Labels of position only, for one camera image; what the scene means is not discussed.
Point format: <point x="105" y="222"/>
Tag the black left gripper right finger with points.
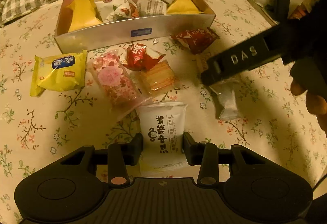
<point x="205" y="155"/>

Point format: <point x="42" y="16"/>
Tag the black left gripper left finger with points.
<point x="121" y="155"/>

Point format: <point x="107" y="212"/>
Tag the white monkey logo packet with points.
<point x="162" y="127"/>

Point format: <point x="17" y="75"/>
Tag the pink floral snack packet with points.
<point x="115" y="82"/>

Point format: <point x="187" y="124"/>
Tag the silver foil snack packet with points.
<point x="227" y="108"/>

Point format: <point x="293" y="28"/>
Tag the clear wafer biscuit packet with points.
<point x="160" y="79"/>

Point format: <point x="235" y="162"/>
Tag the red white candy packet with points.
<point x="141" y="57"/>

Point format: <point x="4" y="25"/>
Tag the yellow snack packet blue label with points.
<point x="58" y="73"/>

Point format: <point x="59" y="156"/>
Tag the dark red snack packet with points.
<point x="196" y="40"/>

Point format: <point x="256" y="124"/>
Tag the dark yellow pastry packet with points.
<point x="84" y="14"/>

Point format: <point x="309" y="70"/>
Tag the white nut snack packet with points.
<point x="116" y="10"/>

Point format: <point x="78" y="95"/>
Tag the person right hand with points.
<point x="316" y="105"/>

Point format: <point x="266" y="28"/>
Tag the floral tablecloth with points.
<point x="35" y="131"/>

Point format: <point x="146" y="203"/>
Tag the pink silver cardboard box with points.
<point x="123" y="31"/>

